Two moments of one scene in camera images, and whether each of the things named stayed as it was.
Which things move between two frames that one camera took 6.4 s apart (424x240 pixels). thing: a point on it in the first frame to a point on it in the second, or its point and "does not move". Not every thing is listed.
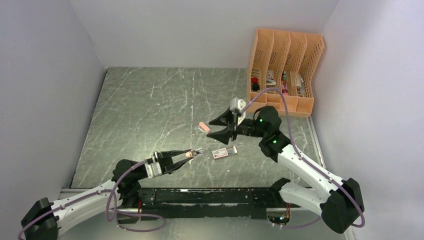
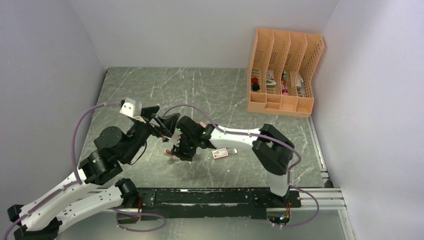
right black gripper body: (248, 127) to (187, 148)
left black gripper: (165, 159) to (168, 124)
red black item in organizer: (255, 85) does not move
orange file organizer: (283, 60) does not move
